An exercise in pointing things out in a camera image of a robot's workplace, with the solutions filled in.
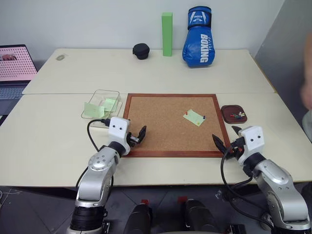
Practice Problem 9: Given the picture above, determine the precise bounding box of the cork board with wooden frame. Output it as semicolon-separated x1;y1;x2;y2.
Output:
121;93;232;158

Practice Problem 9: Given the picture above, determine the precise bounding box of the grey partition panel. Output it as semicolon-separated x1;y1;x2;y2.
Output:
254;0;312;144

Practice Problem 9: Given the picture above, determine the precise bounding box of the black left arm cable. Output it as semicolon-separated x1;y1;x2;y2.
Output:
87;117;111;152

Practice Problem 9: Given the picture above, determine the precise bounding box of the person's grey-green clothing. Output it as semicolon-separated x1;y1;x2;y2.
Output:
302;112;312;144

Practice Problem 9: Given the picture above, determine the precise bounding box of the blue boxing glove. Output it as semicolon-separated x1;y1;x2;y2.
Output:
182;6;216;69

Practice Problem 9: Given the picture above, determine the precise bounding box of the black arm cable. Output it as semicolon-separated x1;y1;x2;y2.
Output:
220;145;277;231
87;117;111;152

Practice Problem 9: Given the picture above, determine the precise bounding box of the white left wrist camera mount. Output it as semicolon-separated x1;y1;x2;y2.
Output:
107;117;131;156

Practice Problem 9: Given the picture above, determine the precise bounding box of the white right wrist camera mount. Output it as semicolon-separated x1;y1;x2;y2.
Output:
237;125;265;164

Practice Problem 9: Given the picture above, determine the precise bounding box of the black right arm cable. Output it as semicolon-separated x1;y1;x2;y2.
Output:
220;145;277;231

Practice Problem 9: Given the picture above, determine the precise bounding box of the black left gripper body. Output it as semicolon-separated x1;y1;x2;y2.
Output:
126;131;140;148

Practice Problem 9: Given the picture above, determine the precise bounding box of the clear plastic container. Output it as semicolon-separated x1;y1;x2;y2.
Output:
80;89;123;120

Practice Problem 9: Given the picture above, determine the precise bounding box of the brown square tray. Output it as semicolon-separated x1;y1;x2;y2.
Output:
220;104;248;125

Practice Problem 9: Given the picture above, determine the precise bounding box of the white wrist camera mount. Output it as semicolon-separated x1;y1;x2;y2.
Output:
237;125;265;164
107;117;131;156

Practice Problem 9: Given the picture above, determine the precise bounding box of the tall green block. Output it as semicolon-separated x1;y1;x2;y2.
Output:
161;12;174;57

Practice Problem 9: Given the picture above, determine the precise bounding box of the black round zipper case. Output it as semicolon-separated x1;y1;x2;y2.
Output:
132;43;151;60

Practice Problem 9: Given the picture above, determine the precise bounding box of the light green paper note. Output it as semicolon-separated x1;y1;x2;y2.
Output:
101;97;117;113
83;101;106;117
183;109;207;127

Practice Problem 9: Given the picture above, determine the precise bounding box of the person's bare hand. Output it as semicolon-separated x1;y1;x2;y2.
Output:
300;81;312;109

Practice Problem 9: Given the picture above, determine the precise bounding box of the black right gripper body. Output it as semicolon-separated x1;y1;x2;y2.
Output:
227;137;246;159

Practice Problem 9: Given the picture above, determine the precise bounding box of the dark rounded robot leg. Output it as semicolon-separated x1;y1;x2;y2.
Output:
183;199;220;234
122;204;154;234

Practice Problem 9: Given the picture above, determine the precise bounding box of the open laptop with pink screen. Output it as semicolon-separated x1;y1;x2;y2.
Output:
0;44;39;117

